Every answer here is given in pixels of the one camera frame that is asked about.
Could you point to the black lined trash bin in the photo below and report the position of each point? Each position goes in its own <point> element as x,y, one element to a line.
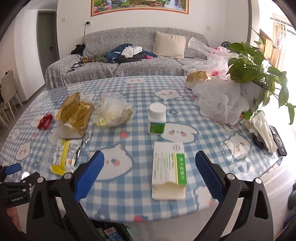
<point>120,229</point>

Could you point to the grey door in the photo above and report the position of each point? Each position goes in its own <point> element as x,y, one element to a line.
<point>49,34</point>

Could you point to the yellow white snack packet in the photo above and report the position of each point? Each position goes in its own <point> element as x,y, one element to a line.
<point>65,154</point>

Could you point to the clear plastic bag red print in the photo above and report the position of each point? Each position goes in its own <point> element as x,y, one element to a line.
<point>217,60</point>

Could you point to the white pill bottle green label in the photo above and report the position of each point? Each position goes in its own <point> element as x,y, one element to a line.
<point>156,119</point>

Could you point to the beige pillow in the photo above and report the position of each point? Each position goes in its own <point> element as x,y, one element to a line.
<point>170,44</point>

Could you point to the small silver foil scrap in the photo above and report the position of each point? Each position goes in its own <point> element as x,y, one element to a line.
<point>87,137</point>

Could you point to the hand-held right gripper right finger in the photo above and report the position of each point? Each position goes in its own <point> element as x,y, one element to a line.
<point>208,176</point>

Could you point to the white plant pot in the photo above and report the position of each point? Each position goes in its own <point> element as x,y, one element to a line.
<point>251,91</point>

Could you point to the person's left hand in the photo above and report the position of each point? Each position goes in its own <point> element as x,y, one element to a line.
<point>11,214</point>

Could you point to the white wall outlet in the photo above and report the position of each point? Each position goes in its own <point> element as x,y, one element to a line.
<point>209,27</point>

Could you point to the black remote control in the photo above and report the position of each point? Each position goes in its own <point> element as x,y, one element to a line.
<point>279,143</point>

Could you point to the gold foil bag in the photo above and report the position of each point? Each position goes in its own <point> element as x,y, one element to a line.
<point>74,113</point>

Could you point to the framed landscape painting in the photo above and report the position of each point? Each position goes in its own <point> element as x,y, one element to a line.
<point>138,7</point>

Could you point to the clear plastic bag yellow contents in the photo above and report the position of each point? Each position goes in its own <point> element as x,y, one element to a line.
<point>111,111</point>

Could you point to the green potted plant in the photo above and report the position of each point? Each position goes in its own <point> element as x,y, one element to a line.
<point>245,67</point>

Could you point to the stack of white tissues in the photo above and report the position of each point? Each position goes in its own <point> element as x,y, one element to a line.
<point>263,132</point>

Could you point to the grey covered sofa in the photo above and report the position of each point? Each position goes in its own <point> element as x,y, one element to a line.
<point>138,67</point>

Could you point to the tan paper box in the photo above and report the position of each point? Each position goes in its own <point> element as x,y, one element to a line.
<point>196,80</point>

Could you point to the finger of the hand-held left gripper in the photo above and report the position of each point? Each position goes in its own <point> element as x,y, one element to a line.
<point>30,182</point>
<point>13,168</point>

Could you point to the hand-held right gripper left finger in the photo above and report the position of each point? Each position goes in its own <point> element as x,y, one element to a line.
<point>90,176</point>

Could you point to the red mesh bag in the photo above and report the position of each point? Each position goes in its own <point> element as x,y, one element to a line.
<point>45,121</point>

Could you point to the white garment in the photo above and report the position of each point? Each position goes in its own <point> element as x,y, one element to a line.
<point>131,51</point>

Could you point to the white green medicine box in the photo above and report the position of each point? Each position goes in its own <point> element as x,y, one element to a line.
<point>167,169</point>

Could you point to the blue checked tablecloth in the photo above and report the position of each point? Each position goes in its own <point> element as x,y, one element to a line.
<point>138,92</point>

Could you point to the black bag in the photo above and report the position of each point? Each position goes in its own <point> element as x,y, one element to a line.
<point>78,49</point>

